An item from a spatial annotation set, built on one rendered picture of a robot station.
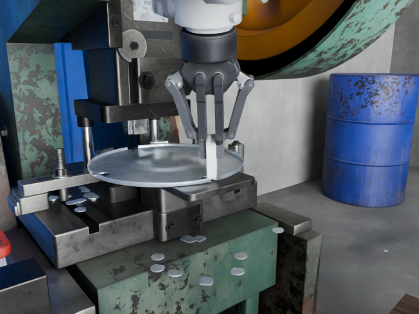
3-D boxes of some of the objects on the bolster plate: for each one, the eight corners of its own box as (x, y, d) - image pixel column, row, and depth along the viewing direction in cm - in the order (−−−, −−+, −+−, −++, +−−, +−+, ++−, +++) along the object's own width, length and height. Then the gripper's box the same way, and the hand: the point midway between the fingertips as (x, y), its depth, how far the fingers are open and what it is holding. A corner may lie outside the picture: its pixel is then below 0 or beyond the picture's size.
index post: (244, 183, 85) (245, 141, 83) (234, 185, 83) (235, 142, 81) (236, 180, 87) (237, 139, 85) (226, 182, 85) (226, 140, 83)
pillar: (96, 171, 83) (91, 107, 80) (86, 173, 82) (81, 108, 78) (92, 169, 85) (87, 106, 81) (83, 171, 84) (77, 107, 80)
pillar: (161, 159, 93) (159, 102, 90) (153, 161, 92) (151, 103, 88) (156, 157, 95) (154, 101, 91) (149, 159, 93) (146, 101, 90)
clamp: (106, 195, 77) (103, 146, 74) (15, 216, 67) (8, 159, 64) (95, 188, 82) (91, 141, 79) (8, 206, 71) (0, 152, 69)
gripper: (154, 35, 48) (169, 187, 60) (259, 35, 47) (252, 189, 59) (164, 20, 54) (176, 161, 67) (257, 20, 53) (251, 162, 66)
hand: (211, 157), depth 61 cm, fingers closed
